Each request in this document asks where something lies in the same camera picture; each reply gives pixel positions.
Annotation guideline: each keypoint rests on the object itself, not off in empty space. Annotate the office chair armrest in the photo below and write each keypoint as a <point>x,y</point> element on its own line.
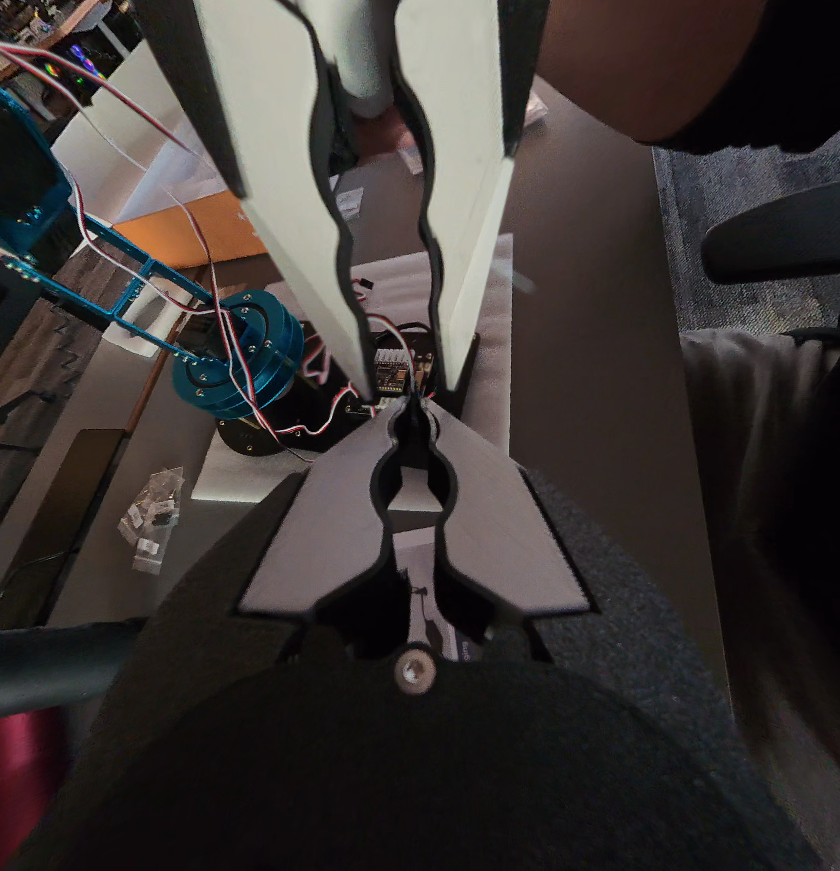
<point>780,231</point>

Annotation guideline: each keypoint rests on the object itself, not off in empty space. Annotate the white foam sheet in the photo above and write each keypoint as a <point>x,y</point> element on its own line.
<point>495,381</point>

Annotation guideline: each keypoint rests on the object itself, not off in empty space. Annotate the orange white cardboard box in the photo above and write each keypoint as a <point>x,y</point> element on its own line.
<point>120,156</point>

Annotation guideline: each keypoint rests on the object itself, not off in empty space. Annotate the person's black top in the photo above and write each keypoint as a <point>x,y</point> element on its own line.
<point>828,476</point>

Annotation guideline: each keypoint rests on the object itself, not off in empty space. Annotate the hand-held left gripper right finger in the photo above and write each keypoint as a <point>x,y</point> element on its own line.
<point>508,544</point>

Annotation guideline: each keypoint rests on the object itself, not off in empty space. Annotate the person's grey trouser leg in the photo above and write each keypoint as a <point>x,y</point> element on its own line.
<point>746,476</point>

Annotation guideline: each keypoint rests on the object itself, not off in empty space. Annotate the blue toy robot arm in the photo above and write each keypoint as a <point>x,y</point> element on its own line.
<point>257,340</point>

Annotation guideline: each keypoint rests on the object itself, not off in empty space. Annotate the red metal tube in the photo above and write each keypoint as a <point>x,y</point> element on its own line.
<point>18,782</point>

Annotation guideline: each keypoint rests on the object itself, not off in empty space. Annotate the adjoining grey desk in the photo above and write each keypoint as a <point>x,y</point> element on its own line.
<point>100,408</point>

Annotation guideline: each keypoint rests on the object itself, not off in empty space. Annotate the crumpled clear plastic bag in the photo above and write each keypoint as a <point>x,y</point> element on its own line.
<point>539,105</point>

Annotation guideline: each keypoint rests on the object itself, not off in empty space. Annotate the black desk mat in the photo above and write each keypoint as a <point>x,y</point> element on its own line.
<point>52,531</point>

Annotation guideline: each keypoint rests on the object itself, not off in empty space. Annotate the black tube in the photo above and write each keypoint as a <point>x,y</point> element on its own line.
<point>46,670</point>

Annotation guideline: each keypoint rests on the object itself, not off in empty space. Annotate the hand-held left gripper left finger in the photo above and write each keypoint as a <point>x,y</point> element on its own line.
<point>318,544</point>

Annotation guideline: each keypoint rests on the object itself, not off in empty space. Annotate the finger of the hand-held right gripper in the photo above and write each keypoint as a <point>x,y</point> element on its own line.
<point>270,136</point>
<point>461,136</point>

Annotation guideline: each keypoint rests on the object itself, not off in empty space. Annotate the control circuit board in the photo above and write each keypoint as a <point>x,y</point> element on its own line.
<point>393,374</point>

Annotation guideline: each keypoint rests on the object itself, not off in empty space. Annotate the person's right forearm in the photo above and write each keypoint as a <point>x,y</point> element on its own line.
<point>631,68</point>

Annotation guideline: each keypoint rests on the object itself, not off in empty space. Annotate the open instruction booklet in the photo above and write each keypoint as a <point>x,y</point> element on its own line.
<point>423,565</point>

